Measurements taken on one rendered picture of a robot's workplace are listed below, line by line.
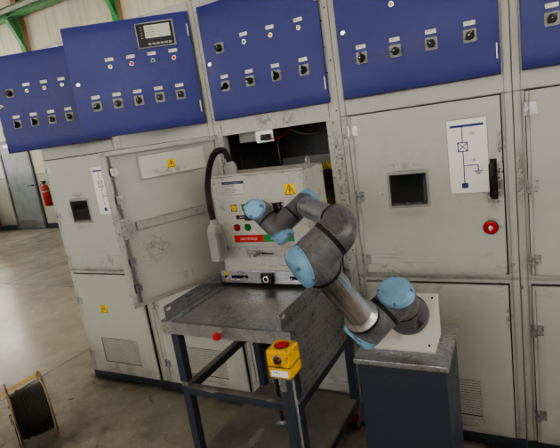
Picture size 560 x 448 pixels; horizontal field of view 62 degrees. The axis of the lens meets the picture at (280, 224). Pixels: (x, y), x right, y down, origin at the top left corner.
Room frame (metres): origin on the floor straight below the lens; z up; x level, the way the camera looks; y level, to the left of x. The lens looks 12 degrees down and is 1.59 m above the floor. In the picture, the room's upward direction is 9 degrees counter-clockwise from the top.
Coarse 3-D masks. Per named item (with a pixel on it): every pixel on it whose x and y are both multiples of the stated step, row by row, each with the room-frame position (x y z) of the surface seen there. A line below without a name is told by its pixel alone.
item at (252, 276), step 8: (232, 272) 2.21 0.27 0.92; (240, 272) 2.19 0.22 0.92; (248, 272) 2.16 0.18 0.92; (256, 272) 2.14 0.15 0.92; (264, 272) 2.12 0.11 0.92; (272, 272) 2.10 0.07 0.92; (280, 272) 2.08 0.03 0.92; (288, 272) 2.06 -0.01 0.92; (224, 280) 2.23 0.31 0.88; (232, 280) 2.21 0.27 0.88; (240, 280) 2.19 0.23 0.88; (248, 280) 2.17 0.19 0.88; (256, 280) 2.15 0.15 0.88; (280, 280) 2.08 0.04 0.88; (288, 280) 2.06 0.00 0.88
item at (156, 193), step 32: (128, 160) 2.21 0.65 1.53; (160, 160) 2.28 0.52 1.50; (192, 160) 2.39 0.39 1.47; (128, 192) 2.19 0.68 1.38; (160, 192) 2.29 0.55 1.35; (192, 192) 2.40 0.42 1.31; (128, 224) 2.15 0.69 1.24; (160, 224) 2.27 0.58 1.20; (192, 224) 2.38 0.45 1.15; (128, 256) 2.15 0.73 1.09; (160, 256) 2.25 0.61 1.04; (192, 256) 2.36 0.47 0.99; (128, 288) 2.13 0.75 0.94; (160, 288) 2.23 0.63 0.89
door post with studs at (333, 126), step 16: (320, 0) 2.18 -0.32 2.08; (320, 16) 2.19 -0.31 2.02; (336, 96) 2.17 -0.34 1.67; (336, 112) 2.18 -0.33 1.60; (336, 128) 2.18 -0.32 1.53; (336, 144) 2.18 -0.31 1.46; (336, 160) 2.19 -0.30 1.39; (336, 176) 2.20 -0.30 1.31; (336, 192) 2.20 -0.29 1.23; (352, 256) 2.18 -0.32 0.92; (352, 272) 2.18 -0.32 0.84
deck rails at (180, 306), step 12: (216, 276) 2.22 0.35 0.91; (204, 288) 2.12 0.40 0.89; (216, 288) 2.20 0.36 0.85; (312, 288) 1.87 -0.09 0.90; (180, 300) 1.97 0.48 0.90; (192, 300) 2.03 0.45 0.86; (204, 300) 2.06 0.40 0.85; (300, 300) 1.77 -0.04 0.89; (312, 300) 1.85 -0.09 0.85; (168, 312) 1.89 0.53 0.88; (180, 312) 1.95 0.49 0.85; (288, 312) 1.67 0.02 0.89; (300, 312) 1.75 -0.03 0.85; (288, 324) 1.65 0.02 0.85
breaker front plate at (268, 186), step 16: (240, 176) 2.16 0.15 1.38; (256, 176) 2.12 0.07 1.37; (272, 176) 2.08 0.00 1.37; (288, 176) 2.04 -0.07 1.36; (256, 192) 2.12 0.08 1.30; (272, 192) 2.08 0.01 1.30; (224, 208) 2.21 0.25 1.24; (240, 208) 2.17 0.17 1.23; (224, 224) 2.22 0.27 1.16; (240, 224) 2.18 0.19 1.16; (256, 224) 2.14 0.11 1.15; (304, 224) 2.02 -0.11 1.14; (240, 256) 2.19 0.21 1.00; (272, 256) 2.11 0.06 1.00
